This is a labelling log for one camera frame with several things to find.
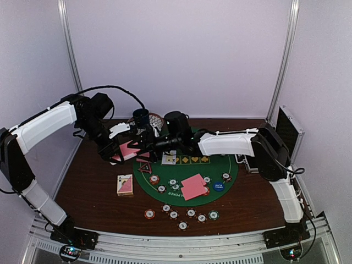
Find dark blue mug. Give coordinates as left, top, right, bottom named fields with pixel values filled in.
left=133, top=108, right=150, bottom=129

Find scattered brown chip one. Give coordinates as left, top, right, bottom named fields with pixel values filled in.
left=161, top=204, right=171, bottom=213

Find red poker chip stack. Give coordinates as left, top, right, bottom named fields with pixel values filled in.
left=144, top=209, right=155, bottom=219

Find aluminium poker chip case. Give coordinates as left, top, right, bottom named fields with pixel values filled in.
left=234, top=105, right=305, bottom=174

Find playing card box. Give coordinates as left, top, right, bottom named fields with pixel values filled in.
left=117, top=174, right=133, bottom=196

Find round green poker mat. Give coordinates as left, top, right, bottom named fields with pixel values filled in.
left=133, top=150, right=239, bottom=207

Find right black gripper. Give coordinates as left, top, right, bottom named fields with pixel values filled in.
left=129, top=129, right=182, bottom=162

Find patterned ceramic saucer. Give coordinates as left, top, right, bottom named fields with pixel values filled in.
left=127, top=113, right=164, bottom=135

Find right aluminium frame post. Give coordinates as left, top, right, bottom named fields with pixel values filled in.
left=266, top=0, right=300, bottom=124

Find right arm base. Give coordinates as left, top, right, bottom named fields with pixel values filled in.
left=263, top=228, right=310, bottom=262

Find scattered brown chip three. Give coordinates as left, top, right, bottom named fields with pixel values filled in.
left=178, top=221, right=189, bottom=231

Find triangular black red dealer button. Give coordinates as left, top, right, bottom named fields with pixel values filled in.
left=138, top=162, right=152, bottom=174

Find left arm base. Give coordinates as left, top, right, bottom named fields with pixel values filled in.
left=50, top=229, right=99, bottom=262

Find red chips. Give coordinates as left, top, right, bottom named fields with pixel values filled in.
left=149, top=174, right=160, bottom=185
left=203, top=186, right=210, bottom=196

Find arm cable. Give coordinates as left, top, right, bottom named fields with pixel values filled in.
left=74, top=85, right=146, bottom=111
left=283, top=162, right=317, bottom=248

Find aluminium frame post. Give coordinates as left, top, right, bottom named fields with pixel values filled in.
left=57, top=0, right=84, bottom=92
left=266, top=0, right=300, bottom=124

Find left aluminium frame post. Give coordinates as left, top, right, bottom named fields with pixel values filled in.
left=57, top=0, right=84, bottom=92

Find green chips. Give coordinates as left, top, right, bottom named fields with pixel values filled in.
left=168, top=179, right=180, bottom=191
left=203, top=177, right=212, bottom=184

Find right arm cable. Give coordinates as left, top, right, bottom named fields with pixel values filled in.
left=283, top=162, right=317, bottom=248

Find pink playing card deck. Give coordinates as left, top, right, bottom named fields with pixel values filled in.
left=112, top=141, right=140, bottom=162

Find two of clubs card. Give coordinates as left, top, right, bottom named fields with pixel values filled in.
left=161, top=150, right=177, bottom=165

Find blue small blind button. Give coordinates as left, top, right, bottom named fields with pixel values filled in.
left=213, top=181, right=225, bottom=192

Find front aluminium rail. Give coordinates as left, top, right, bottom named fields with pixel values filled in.
left=26, top=210, right=339, bottom=264

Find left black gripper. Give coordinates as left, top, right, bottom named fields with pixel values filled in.
left=78, top=115, right=125, bottom=164

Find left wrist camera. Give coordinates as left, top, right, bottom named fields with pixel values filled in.
left=109, top=123, right=130, bottom=139

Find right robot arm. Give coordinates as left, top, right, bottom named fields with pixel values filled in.
left=128, top=111, right=308, bottom=243

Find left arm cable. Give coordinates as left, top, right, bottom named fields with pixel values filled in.
left=74, top=85, right=146, bottom=111

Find brown chip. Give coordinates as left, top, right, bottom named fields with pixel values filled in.
left=157, top=185, right=167, bottom=194
left=222, top=173, right=232, bottom=182

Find green poker chip stack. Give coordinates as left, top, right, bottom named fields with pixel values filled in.
left=208, top=210, right=219, bottom=221

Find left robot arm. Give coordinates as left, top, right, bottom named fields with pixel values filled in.
left=1, top=93, right=120, bottom=244

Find scattered brown chip two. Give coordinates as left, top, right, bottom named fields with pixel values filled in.
left=169, top=210, right=179, bottom=219

